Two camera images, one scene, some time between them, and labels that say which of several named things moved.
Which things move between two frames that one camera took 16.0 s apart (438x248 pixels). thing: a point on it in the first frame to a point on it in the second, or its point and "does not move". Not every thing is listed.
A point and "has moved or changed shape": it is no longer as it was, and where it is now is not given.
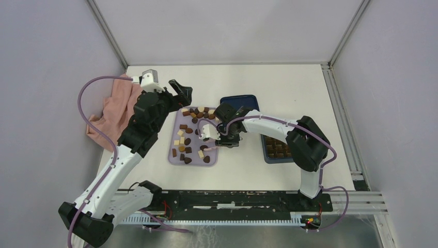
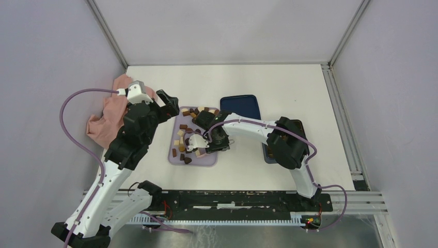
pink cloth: [118, 112] does not move
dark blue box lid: [238, 101] does not move
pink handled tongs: [210, 149] has moved or changed shape
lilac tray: [186, 148] does not move
